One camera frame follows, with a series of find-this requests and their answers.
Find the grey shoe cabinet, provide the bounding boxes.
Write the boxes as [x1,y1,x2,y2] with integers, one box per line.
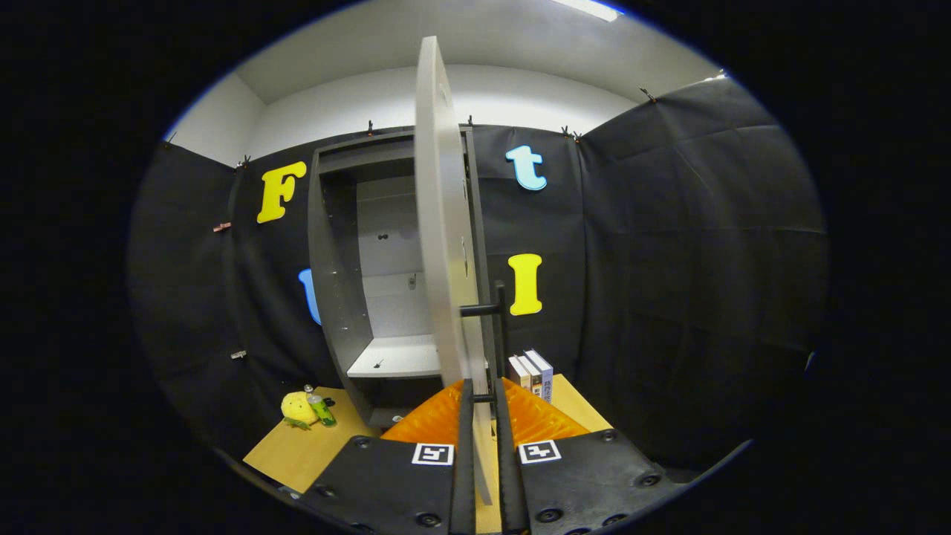
[307,125,495,430]

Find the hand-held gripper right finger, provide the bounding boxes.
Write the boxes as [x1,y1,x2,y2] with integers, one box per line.
[492,376,690,535]

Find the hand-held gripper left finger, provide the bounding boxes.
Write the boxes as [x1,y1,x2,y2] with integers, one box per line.
[297,377,477,535]

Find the yellow plush toy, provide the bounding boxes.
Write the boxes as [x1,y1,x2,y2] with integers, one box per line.
[280,392,320,430]

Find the white cabinet shelf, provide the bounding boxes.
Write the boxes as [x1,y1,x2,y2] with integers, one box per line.
[347,334,447,380]

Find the long ceiling light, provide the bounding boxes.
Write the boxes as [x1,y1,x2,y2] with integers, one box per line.
[554,0,623,23]

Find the green drink bottle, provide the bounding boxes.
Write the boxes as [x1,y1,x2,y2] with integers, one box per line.
[304,384,337,428]

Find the black backdrop cloth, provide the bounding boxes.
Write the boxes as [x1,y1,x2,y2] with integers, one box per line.
[128,74,829,476]

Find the black door handle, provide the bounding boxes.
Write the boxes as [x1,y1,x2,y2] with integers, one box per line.
[459,281,510,406]

